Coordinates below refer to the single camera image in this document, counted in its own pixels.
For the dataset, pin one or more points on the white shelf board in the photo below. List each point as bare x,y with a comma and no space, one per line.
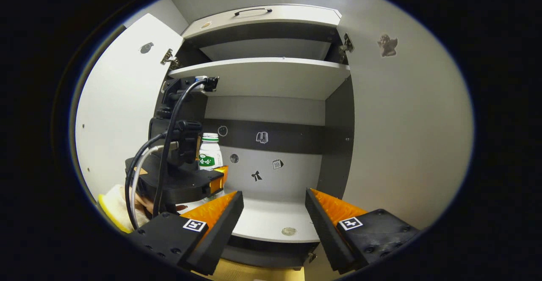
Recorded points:
262,80

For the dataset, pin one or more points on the light grey cabinet door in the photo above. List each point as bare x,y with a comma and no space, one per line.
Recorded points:
114,103
402,124

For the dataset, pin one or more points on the white bottle with green label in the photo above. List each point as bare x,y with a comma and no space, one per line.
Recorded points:
209,154

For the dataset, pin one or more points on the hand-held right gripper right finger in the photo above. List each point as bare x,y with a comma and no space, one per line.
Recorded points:
319,230

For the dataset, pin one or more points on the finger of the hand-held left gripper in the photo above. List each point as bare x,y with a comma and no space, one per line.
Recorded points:
182,185

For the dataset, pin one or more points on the metal door hinge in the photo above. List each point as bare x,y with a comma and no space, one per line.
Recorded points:
311,256
347,44
170,57

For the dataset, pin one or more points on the grey cabinet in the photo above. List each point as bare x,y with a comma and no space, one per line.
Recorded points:
336,145

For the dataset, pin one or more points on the grey drawer front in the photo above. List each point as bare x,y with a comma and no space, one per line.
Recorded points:
271,20

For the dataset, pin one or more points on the small round grey disc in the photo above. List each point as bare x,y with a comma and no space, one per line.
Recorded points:
289,231

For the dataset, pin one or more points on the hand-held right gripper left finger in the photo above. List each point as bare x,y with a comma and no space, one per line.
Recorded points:
228,226

